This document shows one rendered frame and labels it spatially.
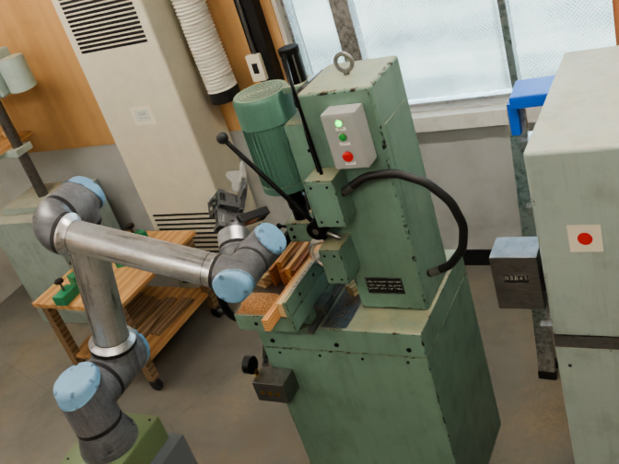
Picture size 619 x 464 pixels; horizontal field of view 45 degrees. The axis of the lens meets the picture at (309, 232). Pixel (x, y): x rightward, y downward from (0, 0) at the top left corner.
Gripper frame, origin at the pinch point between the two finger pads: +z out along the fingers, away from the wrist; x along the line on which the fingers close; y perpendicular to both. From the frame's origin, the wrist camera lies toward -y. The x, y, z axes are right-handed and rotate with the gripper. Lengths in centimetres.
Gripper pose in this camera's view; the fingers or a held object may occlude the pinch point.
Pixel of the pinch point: (232, 175)
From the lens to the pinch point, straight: 219.3
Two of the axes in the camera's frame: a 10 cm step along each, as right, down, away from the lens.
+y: -8.4, -1.5, -5.1
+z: -1.6, -8.4, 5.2
